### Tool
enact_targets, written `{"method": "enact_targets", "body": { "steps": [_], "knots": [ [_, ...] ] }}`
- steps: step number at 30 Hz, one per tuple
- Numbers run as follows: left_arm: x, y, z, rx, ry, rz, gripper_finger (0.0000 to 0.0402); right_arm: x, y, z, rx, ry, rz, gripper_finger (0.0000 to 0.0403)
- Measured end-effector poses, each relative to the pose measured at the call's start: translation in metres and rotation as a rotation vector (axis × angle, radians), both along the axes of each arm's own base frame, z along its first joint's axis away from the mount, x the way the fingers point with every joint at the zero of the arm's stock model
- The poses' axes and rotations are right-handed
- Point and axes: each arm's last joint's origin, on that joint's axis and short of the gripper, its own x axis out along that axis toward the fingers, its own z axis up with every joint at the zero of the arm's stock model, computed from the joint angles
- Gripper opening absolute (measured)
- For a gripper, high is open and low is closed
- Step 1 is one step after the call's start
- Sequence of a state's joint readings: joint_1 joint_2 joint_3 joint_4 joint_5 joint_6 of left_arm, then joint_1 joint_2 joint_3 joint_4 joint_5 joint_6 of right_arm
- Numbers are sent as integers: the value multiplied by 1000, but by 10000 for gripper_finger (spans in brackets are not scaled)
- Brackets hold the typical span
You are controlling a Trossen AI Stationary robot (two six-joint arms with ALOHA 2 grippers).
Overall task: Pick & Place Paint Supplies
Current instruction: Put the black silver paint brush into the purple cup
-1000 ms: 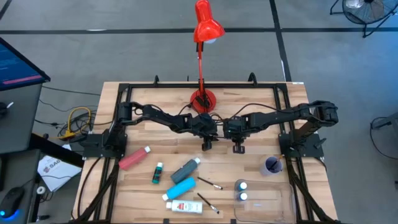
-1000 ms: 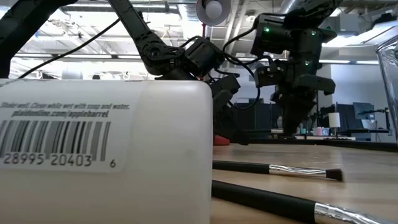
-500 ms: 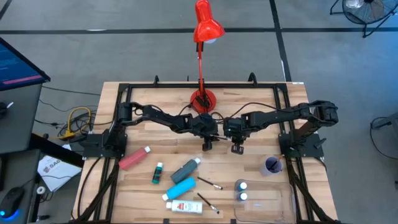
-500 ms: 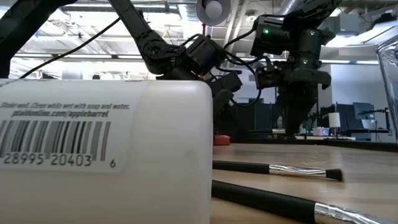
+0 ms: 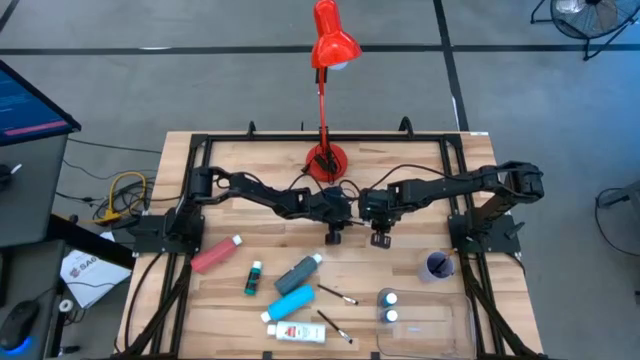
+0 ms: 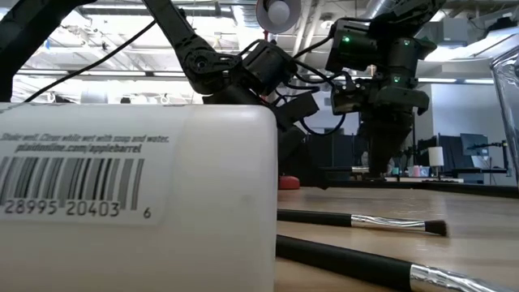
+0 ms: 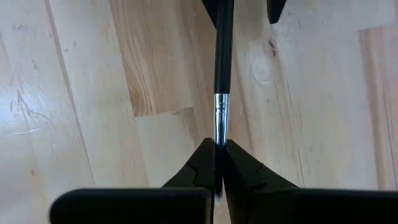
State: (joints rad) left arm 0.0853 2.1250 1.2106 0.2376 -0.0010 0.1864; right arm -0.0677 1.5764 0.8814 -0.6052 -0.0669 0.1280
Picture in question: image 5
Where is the black computer mouse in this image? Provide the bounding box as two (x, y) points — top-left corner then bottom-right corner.
(0, 299), (41, 351)

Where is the dark slate paint bottle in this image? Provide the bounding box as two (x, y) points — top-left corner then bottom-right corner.
(273, 253), (326, 297)

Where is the white paint bottle with barcode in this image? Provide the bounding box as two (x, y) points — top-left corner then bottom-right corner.
(265, 320), (328, 345)

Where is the light blue paint bottle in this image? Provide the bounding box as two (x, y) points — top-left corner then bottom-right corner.
(259, 283), (317, 324)

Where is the lavender plastic cup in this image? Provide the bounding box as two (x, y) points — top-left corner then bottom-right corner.
(417, 249), (457, 285)

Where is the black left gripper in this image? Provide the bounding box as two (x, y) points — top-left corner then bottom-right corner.
(308, 187), (354, 247)

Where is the small teal paint bottle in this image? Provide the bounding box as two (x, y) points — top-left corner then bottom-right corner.
(243, 259), (264, 297)

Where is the red desk lamp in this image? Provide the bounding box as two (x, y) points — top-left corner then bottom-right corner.
(304, 0), (364, 184)

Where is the white paper sheet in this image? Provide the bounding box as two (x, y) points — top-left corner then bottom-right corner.
(59, 248), (132, 309)

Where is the black table frame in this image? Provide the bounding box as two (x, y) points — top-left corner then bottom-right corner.
(117, 119), (549, 360)

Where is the computer monitor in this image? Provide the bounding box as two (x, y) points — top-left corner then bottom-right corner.
(0, 59), (82, 147)

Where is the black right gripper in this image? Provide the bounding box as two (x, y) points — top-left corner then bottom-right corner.
(358, 185), (401, 250)

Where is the black side desk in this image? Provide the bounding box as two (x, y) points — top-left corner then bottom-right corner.
(0, 213), (137, 360)

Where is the yellow cable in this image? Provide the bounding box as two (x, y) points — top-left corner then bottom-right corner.
(92, 170), (148, 225)

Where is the black floor fan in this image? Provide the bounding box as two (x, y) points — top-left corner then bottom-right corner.
(529, 0), (640, 62)

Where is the clear plastic bin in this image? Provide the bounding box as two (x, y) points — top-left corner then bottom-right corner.
(375, 287), (476, 359)

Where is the red paint bottle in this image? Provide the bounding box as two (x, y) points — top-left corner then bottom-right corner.
(189, 234), (245, 275)

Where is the grey desk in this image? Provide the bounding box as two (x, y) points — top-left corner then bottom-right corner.
(0, 133), (70, 249)

